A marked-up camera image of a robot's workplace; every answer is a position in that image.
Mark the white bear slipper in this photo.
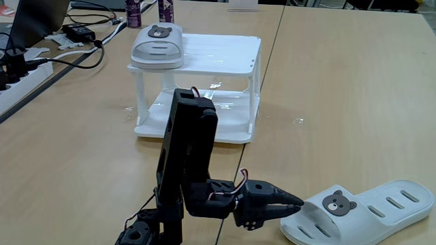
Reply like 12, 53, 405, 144
130, 22, 185, 71
279, 180, 435, 245

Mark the white two-tier plastic box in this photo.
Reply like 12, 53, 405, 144
127, 33, 262, 144

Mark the white card stand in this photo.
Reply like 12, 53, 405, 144
228, 0, 259, 12

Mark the purple drink can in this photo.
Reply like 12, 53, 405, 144
125, 0, 142, 29
157, 0, 175, 25

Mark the black chair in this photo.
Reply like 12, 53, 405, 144
343, 0, 420, 14

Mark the black power adapter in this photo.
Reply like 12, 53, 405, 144
62, 22, 97, 44

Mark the white plastic part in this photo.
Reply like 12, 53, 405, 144
23, 46, 50, 63
44, 33, 84, 51

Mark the black flat device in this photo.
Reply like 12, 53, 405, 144
70, 0, 127, 12

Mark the white power strip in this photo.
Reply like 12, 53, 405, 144
0, 61, 55, 116

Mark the black power plug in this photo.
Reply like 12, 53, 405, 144
0, 64, 11, 91
4, 47, 30, 80

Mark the black laptop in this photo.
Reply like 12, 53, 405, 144
10, 0, 72, 49

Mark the thick black power cable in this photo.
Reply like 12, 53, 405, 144
32, 39, 105, 70

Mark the white cable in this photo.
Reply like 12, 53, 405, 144
44, 20, 129, 61

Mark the thin black looped cable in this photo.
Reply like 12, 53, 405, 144
65, 0, 119, 27

